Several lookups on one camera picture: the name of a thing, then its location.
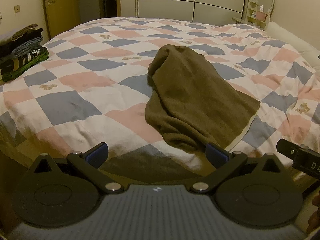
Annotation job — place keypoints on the pink box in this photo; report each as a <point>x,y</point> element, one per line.
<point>261,16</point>

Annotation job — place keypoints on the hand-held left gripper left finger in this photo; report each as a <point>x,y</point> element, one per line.
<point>98,153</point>

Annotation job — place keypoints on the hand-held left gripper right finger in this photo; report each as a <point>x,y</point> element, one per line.
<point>215,155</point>

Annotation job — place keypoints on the olive green sweater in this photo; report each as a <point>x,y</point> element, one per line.
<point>195,92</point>

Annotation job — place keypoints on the person's right hand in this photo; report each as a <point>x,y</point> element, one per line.
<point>315,215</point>

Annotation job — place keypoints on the white pillow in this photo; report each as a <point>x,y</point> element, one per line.
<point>292,40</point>

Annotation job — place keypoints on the pink blue checkered blanket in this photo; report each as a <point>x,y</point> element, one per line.
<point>87,80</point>

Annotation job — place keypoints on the grey door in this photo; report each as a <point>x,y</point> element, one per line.
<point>91,0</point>

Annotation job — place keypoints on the stack of folded clothes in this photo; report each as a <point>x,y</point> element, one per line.
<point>23,52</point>

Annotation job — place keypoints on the green tiered shelf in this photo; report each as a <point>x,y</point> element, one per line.
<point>253,10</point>

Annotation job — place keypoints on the wall light switch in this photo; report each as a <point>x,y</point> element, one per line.
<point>17,9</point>

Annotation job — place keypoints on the wooden door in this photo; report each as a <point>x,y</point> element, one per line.
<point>60,2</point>

